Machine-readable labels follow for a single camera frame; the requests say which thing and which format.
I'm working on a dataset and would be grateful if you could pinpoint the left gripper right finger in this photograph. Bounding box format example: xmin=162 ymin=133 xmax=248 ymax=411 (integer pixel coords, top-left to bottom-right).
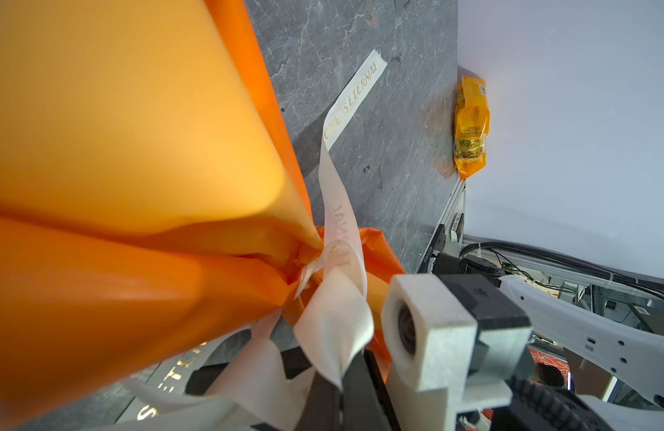
xmin=341 ymin=349 xmax=400 ymax=431

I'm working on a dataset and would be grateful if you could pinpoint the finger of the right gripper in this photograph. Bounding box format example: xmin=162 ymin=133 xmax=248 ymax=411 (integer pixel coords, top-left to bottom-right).
xmin=185 ymin=344 xmax=311 ymax=396

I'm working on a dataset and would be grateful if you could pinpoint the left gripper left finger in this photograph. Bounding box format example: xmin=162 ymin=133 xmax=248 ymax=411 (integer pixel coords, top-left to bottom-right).
xmin=295 ymin=374 xmax=342 ymax=431

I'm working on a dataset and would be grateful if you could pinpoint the white ribbon strip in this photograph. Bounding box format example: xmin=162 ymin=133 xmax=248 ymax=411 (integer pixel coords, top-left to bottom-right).
xmin=114 ymin=50 xmax=387 ymax=430

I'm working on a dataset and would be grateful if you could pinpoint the orange wrapping paper sheet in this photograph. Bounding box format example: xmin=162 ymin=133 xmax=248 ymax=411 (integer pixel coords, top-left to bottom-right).
xmin=0 ymin=1 xmax=402 ymax=430

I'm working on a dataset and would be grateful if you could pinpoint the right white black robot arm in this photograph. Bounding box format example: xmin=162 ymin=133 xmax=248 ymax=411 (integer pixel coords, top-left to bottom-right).
xmin=211 ymin=273 xmax=664 ymax=430

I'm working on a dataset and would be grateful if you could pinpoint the yellow snack bag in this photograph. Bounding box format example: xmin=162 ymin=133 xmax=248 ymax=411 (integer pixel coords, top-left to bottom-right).
xmin=454 ymin=75 xmax=491 ymax=181

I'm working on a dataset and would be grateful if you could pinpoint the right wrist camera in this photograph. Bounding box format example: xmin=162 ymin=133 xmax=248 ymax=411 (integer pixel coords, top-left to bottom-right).
xmin=381 ymin=274 xmax=532 ymax=430

